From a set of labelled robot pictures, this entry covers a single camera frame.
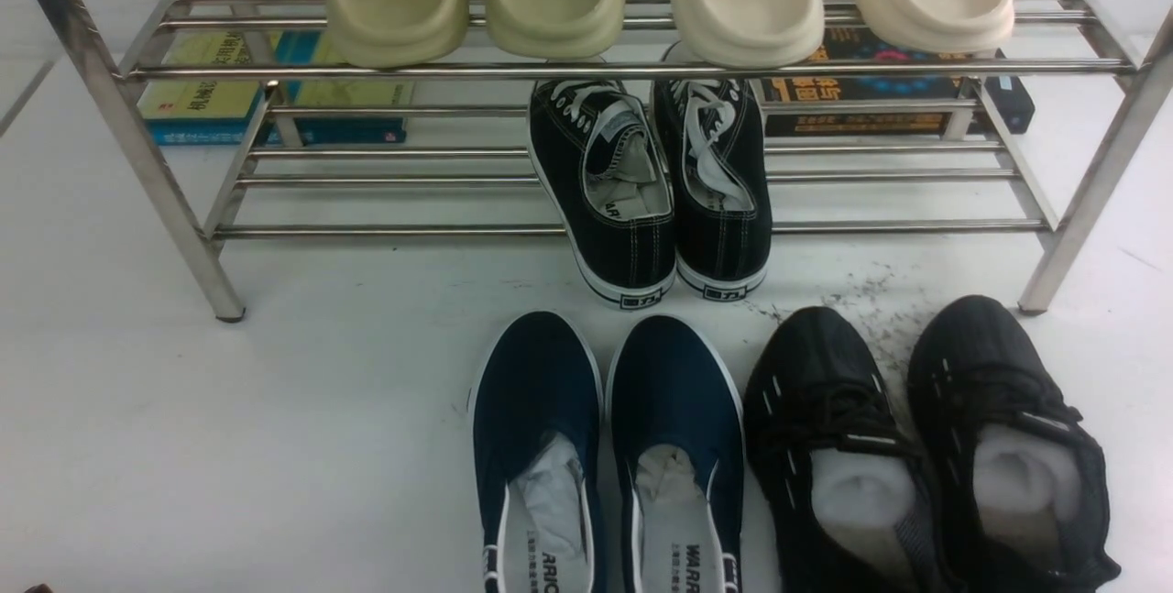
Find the black mesh sneaker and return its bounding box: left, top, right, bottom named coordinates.
left=906, top=295, right=1120, bottom=592
left=744, top=306, right=965, bottom=592

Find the stainless steel shoe rack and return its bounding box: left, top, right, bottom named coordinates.
left=38, top=0, right=1169, bottom=323

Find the black canvas sneaker left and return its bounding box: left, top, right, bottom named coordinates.
left=526, top=79, right=677, bottom=312

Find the black canvas sneaker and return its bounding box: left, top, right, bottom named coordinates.
left=647, top=79, right=773, bottom=304
left=526, top=79, right=677, bottom=312

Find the navy slip-on shoe left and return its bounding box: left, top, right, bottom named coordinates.
left=466, top=312, right=608, bottom=592

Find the navy slip-on shoe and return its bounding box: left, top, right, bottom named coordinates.
left=605, top=314, right=745, bottom=592
left=466, top=312, right=608, bottom=592

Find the navy slip-on shoe right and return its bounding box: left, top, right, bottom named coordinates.
left=605, top=314, right=745, bottom=592

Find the black canvas sneaker right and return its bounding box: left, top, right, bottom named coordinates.
left=647, top=79, right=773, bottom=304

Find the yellow and teal book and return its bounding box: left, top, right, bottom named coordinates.
left=137, top=32, right=414, bottom=146

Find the black and orange book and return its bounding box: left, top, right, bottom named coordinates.
left=759, top=27, right=1037, bottom=138

